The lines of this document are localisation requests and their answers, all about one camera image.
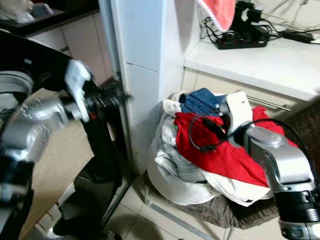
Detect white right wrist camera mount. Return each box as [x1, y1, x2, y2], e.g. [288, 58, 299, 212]
[224, 90, 257, 135]

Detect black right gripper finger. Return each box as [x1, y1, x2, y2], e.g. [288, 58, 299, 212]
[202, 118, 227, 143]

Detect metal drawer handle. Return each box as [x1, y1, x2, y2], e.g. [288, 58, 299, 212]
[246, 94, 293, 113]

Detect black power brick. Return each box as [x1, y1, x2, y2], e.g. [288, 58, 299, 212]
[279, 29, 317, 46]

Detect red garment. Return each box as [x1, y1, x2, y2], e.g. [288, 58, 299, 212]
[174, 106, 300, 189]

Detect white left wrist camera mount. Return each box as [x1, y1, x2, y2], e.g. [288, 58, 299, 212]
[64, 59, 94, 122]

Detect white grey striped shirt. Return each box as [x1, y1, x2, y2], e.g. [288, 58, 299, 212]
[154, 117, 207, 184]

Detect black plug adapter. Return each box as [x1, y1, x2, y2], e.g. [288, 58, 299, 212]
[234, 0, 265, 32]

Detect black power strip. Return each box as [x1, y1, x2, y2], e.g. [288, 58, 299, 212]
[215, 31, 269, 50]

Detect pink towel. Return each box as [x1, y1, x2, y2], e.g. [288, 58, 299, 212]
[196, 0, 237, 34]

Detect blue jeans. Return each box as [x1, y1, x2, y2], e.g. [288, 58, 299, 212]
[179, 87, 229, 118]

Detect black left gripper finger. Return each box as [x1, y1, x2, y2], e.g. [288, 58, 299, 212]
[115, 80, 135, 107]

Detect white bowl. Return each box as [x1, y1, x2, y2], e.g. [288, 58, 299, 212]
[0, 0, 37, 25]

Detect white cabinet column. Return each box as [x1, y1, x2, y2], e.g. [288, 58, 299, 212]
[98, 0, 197, 175]

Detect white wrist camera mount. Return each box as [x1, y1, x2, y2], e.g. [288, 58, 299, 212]
[224, 90, 257, 135]
[64, 59, 94, 122]

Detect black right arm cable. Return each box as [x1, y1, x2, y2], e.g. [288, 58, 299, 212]
[188, 113, 232, 154]

